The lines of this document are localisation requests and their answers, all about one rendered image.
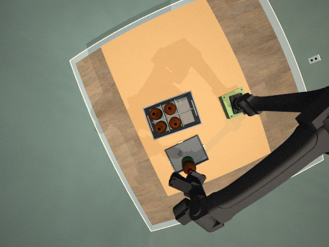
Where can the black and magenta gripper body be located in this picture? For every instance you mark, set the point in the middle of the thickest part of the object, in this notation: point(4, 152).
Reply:
point(201, 178)

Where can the dark grey crate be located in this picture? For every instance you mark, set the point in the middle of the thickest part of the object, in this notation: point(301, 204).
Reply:
point(189, 117)

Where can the brown glass bottle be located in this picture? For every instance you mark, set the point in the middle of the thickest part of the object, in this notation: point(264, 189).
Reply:
point(175, 123)
point(156, 113)
point(160, 127)
point(170, 108)

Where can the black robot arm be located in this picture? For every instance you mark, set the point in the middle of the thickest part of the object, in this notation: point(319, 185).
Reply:
point(309, 141)

